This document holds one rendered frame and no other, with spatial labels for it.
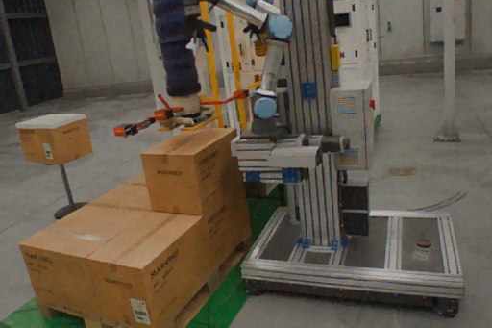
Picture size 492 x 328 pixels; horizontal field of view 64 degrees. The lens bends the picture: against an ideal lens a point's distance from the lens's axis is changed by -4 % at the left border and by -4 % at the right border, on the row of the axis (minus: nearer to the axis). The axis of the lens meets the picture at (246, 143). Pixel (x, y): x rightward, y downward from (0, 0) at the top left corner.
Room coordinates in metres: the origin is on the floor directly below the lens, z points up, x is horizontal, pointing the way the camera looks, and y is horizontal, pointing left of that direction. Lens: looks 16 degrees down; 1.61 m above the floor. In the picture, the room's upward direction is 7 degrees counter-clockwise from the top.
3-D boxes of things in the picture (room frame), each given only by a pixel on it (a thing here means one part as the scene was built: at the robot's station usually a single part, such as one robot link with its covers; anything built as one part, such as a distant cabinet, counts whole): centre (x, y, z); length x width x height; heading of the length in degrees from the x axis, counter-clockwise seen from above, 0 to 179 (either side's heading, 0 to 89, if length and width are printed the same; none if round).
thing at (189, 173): (2.67, 0.37, 0.74); 0.60 x 0.40 x 0.40; 153
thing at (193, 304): (2.54, 0.77, 0.07); 1.20 x 1.00 x 0.14; 153
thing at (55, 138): (3.97, 1.91, 0.82); 0.60 x 0.40 x 0.40; 58
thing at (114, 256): (2.54, 0.77, 0.34); 1.20 x 1.00 x 0.40; 153
